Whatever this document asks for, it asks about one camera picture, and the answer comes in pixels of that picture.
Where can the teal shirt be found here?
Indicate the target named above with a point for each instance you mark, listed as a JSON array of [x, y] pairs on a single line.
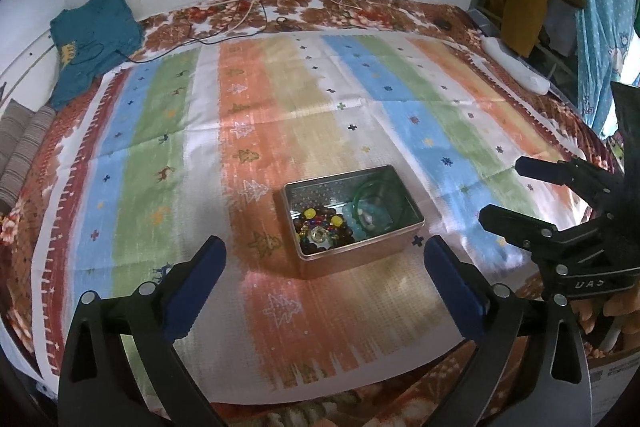
[[95, 32]]

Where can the striped printed mat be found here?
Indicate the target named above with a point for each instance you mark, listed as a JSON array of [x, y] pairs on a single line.
[[175, 132]]

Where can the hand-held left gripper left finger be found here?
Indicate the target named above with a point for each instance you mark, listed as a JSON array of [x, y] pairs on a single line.
[[200, 277]]

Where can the white power strip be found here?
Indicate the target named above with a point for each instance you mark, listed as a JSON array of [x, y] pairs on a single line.
[[515, 62]]

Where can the person's right hand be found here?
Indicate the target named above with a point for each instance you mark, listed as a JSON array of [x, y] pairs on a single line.
[[612, 309]]

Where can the silver metal tin box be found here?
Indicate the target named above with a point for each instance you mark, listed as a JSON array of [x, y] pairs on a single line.
[[350, 257]]

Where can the blue printed curtain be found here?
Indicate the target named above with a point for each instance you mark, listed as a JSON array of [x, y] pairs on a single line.
[[605, 7]]

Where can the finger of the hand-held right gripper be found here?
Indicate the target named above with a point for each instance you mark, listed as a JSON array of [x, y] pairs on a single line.
[[520, 229], [550, 172]]

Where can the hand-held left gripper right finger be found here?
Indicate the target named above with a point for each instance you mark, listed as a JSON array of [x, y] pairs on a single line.
[[450, 277]]

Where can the striped grey pillow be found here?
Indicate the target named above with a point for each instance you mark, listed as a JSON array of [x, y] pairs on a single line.
[[25, 142]]

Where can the green jade bangle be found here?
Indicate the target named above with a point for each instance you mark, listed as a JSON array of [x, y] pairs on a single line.
[[362, 189]]

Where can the cardboard box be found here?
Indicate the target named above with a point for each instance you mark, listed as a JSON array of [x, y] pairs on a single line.
[[615, 387]]

